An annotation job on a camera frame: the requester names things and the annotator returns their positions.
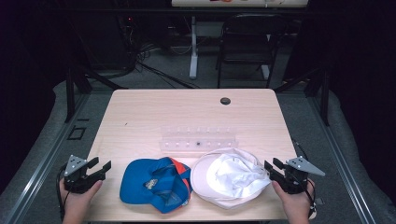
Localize aluminium rail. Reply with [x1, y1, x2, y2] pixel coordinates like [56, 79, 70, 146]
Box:
[306, 92, 377, 224]
[4, 92, 92, 224]

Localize person's left hand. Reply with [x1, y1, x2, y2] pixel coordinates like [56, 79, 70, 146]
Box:
[59, 179, 104, 222]

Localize white cap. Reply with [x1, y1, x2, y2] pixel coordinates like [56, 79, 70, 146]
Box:
[190, 147, 273, 210]

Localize blue and orange cap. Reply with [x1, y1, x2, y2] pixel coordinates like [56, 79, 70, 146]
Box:
[119, 156, 194, 215]

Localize person's right hand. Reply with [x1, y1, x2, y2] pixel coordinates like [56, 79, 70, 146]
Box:
[272, 179, 316, 224]

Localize black floor cables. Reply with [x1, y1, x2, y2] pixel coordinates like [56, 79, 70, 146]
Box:
[124, 18, 204, 90]

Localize black tape square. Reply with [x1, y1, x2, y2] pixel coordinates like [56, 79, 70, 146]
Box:
[67, 125, 87, 141]

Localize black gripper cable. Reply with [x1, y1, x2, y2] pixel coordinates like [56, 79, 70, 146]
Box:
[291, 139, 318, 218]
[55, 162, 70, 220]

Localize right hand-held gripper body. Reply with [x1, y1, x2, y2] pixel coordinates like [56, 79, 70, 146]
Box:
[269, 156, 326, 195]

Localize white desk leg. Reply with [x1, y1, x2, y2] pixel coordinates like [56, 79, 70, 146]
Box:
[189, 15, 199, 80]

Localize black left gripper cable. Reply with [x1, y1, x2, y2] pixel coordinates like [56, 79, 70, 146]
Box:
[55, 162, 70, 220]

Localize dark equipment cabinet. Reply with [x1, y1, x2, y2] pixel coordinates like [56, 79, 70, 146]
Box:
[71, 8, 136, 71]

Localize black folding chair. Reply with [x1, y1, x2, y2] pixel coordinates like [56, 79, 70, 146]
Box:
[216, 12, 289, 89]

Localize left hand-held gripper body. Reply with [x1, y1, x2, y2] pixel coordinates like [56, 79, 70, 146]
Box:
[64, 154, 106, 194]

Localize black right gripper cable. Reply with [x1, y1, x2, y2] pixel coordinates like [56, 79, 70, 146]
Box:
[291, 139, 318, 218]

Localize black metal stand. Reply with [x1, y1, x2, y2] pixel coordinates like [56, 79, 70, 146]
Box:
[64, 66, 129, 123]
[274, 66, 331, 127]

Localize white desk top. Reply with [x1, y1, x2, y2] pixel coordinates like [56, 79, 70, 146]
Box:
[171, 0, 310, 8]

